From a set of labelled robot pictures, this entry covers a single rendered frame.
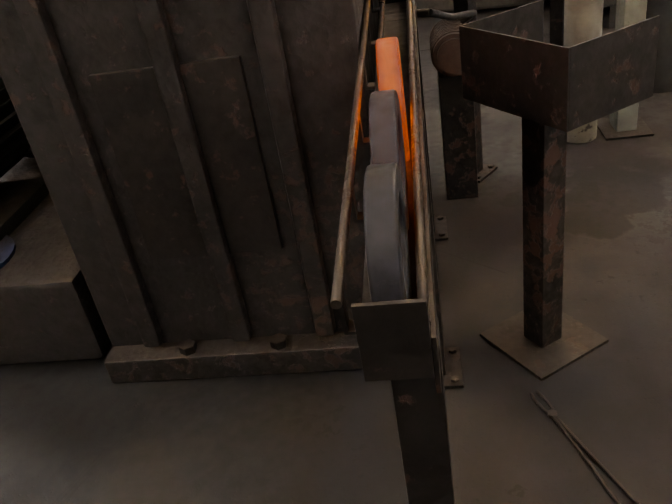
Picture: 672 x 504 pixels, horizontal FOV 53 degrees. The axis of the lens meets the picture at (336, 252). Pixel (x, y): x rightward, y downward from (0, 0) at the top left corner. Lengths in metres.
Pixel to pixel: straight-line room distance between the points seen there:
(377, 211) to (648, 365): 1.04
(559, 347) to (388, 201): 1.00
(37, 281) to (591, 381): 1.29
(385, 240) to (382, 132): 0.20
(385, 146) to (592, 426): 0.83
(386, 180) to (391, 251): 0.08
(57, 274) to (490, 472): 1.09
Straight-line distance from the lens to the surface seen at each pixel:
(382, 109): 0.84
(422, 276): 0.76
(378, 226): 0.66
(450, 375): 1.54
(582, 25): 2.44
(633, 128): 2.66
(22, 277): 1.83
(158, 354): 1.69
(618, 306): 1.76
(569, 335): 1.65
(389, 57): 1.00
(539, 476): 1.36
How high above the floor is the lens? 1.04
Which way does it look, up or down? 31 degrees down
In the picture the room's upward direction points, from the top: 10 degrees counter-clockwise
